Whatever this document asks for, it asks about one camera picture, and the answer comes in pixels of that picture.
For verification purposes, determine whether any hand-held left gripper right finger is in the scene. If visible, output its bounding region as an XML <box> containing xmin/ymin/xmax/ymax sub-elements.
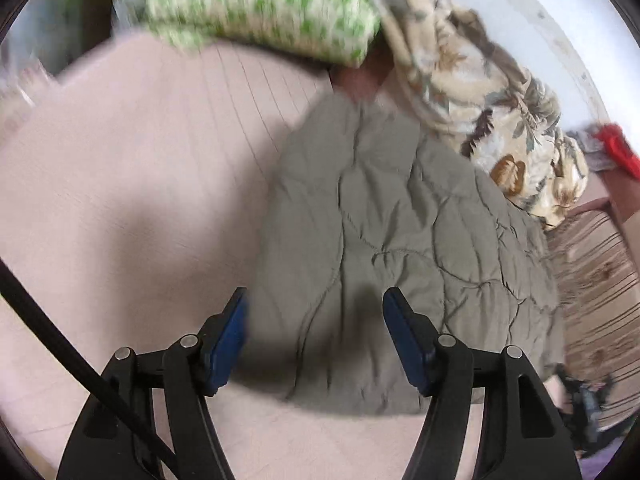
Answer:
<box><xmin>382</xmin><ymin>287</ymin><xmax>583</xmax><ymax>480</ymax></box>

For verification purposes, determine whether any reddish brown pillow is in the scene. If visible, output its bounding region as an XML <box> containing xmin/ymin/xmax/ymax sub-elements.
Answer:
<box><xmin>331</xmin><ymin>47</ymin><xmax>396</xmax><ymax>103</ymax></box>

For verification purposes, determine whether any pink quilted bed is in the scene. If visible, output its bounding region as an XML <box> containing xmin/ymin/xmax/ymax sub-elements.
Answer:
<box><xmin>0</xmin><ymin>35</ymin><xmax>566</xmax><ymax>480</ymax></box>

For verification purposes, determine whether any beige leaf print blanket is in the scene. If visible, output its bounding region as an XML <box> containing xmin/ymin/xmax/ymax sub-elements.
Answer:
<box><xmin>350</xmin><ymin>0</ymin><xmax>590</xmax><ymax>231</ymax></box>

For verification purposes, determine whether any red cloth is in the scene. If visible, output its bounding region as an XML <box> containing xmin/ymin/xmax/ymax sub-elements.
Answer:
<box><xmin>597</xmin><ymin>122</ymin><xmax>640</xmax><ymax>181</ymax></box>

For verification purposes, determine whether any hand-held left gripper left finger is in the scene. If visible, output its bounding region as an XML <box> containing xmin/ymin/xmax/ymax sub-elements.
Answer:
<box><xmin>56</xmin><ymin>287</ymin><xmax>249</xmax><ymax>480</ymax></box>

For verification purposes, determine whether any black cable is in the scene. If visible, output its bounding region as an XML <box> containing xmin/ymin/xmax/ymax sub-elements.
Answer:
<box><xmin>0</xmin><ymin>259</ymin><xmax>178</xmax><ymax>466</ymax></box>

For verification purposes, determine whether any green checked pillow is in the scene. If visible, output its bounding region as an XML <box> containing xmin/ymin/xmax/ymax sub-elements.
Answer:
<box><xmin>141</xmin><ymin>0</ymin><xmax>382</xmax><ymax>68</ymax></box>

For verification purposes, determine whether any grey quilted padded jacket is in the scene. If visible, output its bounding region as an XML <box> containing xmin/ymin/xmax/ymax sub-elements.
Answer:
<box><xmin>239</xmin><ymin>95</ymin><xmax>568</xmax><ymax>417</ymax></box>

